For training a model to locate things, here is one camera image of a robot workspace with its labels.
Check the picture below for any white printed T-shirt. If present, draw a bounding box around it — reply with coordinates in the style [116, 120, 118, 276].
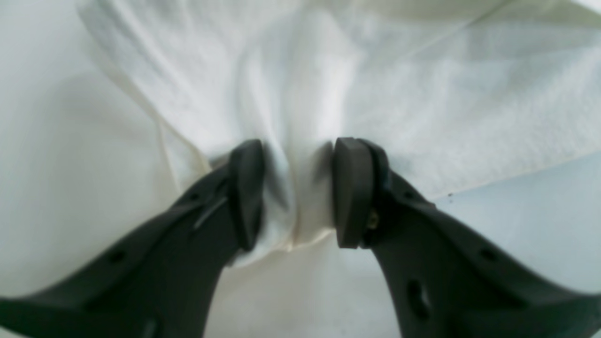
[77, 0, 600, 338]

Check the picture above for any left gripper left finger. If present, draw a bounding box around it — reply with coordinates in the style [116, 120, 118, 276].
[0, 139, 265, 338]

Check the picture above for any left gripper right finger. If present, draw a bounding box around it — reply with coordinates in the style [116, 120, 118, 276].
[332, 138, 600, 338]

